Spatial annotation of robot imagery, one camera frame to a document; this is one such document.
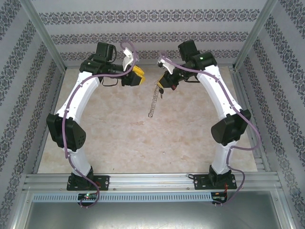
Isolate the thin black left gripper cable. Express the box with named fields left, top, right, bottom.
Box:
left=102, top=78, right=119, bottom=87

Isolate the left circuit board with LED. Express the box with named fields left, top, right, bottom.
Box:
left=78, top=193, right=99, bottom=200

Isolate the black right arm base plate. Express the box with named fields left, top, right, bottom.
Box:
left=193, top=174, right=237, bottom=191

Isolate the grey slotted cable duct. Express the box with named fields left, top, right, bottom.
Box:
left=32, top=192, right=213, bottom=202

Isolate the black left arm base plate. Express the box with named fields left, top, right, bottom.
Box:
left=66, top=175, right=111, bottom=191

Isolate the right circuit board with LED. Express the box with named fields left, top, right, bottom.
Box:
left=213, top=192, right=228, bottom=203

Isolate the silver keyring chain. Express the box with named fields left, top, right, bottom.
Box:
left=147, top=81, right=165, bottom=119

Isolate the aluminium mounting rail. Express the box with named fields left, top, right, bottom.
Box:
left=23, top=173, right=283, bottom=192

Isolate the aluminium frame post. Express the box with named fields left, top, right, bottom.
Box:
left=20, top=0, right=67, bottom=70
left=233, top=0, right=279, bottom=70

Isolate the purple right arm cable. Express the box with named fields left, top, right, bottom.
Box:
left=159, top=50, right=262, bottom=207

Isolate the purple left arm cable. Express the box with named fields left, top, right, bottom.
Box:
left=61, top=41, right=140, bottom=208

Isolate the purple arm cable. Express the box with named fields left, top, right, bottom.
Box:
left=159, top=50, right=262, bottom=207
left=61, top=41, right=140, bottom=208

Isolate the circuit board with led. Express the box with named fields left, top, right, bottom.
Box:
left=78, top=193, right=99, bottom=200
left=213, top=192, right=228, bottom=203

